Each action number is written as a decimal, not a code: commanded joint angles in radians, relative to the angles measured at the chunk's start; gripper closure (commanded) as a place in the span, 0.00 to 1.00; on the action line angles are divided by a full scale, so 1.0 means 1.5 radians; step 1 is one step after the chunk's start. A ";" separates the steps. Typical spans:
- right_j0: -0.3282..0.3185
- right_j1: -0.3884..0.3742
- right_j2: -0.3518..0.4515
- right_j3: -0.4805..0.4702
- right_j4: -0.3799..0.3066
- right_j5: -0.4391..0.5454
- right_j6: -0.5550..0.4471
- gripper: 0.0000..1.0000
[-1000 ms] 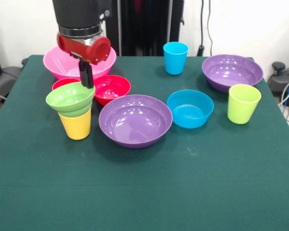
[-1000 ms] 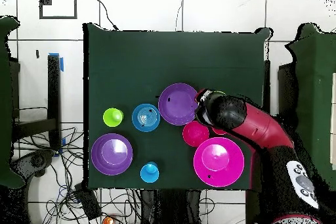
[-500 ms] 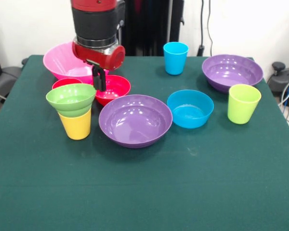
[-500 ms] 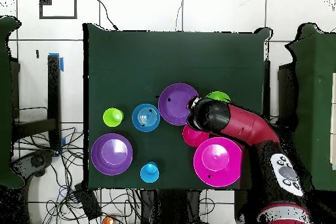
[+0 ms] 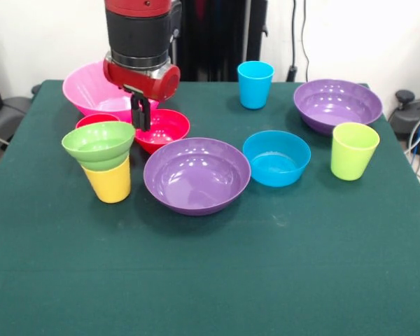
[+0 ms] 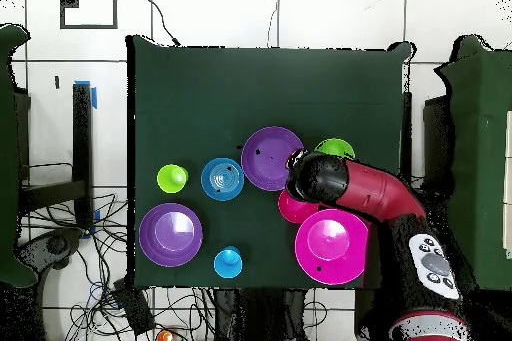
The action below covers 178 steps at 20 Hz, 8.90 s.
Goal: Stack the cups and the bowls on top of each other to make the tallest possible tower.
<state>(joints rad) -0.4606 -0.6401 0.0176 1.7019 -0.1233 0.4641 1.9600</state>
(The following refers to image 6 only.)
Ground black office chair base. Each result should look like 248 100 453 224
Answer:
15 227 85 274

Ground green covered side table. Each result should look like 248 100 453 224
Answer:
435 34 512 298
0 23 39 288

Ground green cup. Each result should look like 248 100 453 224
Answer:
156 163 190 195

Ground dark green table cloth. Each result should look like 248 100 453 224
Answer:
125 34 413 294

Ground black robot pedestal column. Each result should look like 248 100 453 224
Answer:
213 288 309 341

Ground black power box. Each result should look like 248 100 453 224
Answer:
111 279 156 336

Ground blue cup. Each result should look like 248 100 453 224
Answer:
213 245 244 279

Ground blue bowl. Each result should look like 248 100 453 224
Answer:
200 157 246 202

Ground blue tape strip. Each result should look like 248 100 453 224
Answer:
73 79 98 110

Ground thin dark floor cable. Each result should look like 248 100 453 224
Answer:
266 0 280 48

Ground black metal stand frame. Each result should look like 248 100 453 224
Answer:
17 83 94 230
400 91 414 182

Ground black floor cable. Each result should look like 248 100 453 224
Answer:
142 0 182 47

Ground purple bowl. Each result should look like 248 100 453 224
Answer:
240 125 305 192
138 202 204 268

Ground black square floor frame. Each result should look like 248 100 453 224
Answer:
59 0 119 30

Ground red bowl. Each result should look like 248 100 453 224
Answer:
277 188 321 225

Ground tangled floor cables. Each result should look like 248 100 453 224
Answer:
19 192 213 341

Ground large pink bowl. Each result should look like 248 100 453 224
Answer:
294 208 370 286

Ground green ribbed bowl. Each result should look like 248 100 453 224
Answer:
313 137 356 160

